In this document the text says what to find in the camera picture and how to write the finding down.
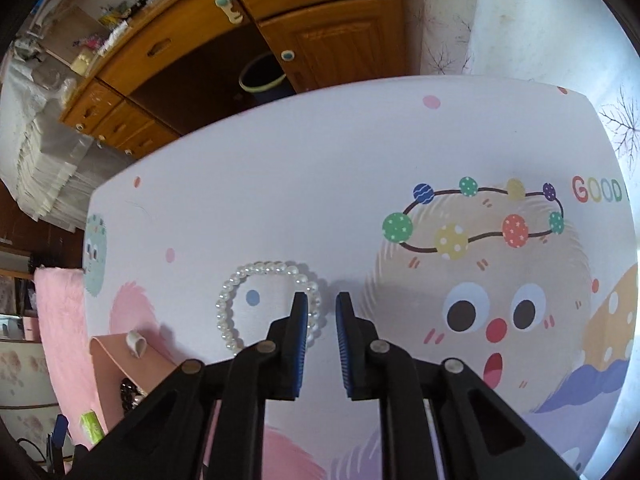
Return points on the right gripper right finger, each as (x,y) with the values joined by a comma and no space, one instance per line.
(437,420)

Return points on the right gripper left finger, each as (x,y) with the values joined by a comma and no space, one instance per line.
(207,421)

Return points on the pink plastic tray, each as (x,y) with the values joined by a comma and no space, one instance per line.
(124,356)

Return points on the green tissue packet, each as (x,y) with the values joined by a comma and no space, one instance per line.
(90,425)

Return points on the pink fleece blanket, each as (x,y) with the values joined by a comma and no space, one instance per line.
(60,298)

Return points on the cartoon printed tablecloth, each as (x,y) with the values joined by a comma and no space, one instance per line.
(479,219)

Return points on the white lace cover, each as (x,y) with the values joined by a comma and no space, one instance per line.
(49,169)

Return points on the cream ceramic mug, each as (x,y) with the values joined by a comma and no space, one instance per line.
(84,61)

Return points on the wooden desk with drawers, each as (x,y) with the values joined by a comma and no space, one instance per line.
(174,66)

